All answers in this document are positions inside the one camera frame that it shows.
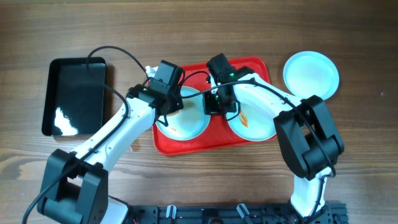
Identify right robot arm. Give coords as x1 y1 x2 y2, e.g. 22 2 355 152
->
204 72 344 222

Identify green orange sponge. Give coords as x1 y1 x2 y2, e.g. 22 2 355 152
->
167 110 180 116

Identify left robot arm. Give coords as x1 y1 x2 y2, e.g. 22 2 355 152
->
33 88 183 224

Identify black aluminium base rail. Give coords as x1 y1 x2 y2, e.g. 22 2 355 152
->
124 202 348 224

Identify black water tray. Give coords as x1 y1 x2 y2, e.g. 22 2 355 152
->
41 57 106 137

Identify light blue plate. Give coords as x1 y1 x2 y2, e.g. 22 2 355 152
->
282 51 340 100
155 95 211 141
226 103 276 141

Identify red plastic serving tray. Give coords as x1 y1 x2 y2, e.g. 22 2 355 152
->
152 57 276 156

